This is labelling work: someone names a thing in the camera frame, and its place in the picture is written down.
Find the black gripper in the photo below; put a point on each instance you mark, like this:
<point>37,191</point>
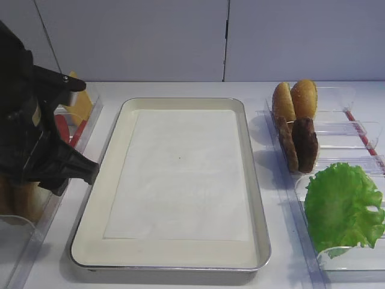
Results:
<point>31,147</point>

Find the bun slice white face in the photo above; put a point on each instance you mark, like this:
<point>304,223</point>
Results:
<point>30,200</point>

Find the red tomato slice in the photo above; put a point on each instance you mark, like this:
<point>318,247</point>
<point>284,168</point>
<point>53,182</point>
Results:
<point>63,126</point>

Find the yellow cheese slice front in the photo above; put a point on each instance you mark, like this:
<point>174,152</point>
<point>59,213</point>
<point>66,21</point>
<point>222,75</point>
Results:
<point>81,110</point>

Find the meat patty left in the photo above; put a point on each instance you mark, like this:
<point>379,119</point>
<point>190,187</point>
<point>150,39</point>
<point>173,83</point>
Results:
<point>285,138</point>

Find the dark meat patty right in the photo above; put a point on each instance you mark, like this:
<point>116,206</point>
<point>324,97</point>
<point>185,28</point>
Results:
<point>306,143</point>

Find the green lettuce leaf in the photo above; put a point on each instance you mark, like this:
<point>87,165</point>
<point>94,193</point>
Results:
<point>343,208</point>

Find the brown bun slice left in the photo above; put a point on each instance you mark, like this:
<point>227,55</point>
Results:
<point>6,197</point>

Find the left clear acrylic rack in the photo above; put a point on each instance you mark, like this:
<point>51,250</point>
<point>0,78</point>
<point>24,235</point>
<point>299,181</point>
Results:
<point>22,239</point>

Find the clear acrylic rack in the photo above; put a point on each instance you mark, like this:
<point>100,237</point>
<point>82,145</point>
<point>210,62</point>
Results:
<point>338,142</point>
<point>22,239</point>

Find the white paper liner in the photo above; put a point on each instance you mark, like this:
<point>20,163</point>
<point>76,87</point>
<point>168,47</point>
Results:
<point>182,179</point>

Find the metal baking tray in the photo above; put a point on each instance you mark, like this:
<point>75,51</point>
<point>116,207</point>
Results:
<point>91,248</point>

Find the bun top left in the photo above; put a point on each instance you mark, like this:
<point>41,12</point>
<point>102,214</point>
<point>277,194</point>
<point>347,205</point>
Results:
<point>282,105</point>

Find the bun top right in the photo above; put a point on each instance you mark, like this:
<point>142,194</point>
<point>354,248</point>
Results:
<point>304,96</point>

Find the right clear acrylic rack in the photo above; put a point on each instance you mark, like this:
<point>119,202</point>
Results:
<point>338,142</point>

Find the red strip on rack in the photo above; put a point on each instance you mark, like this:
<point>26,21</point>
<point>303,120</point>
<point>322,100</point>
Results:
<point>362,134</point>

